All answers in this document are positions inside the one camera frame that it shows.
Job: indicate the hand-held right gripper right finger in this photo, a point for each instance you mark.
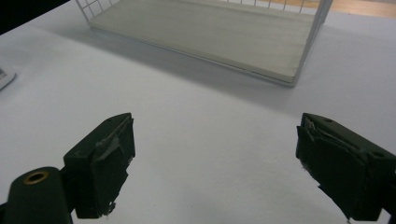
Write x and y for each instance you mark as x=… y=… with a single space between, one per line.
x=342 y=168

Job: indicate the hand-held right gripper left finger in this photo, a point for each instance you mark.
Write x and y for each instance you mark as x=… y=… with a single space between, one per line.
x=102 y=161

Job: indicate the white device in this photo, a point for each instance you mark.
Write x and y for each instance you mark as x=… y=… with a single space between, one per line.
x=4 y=77

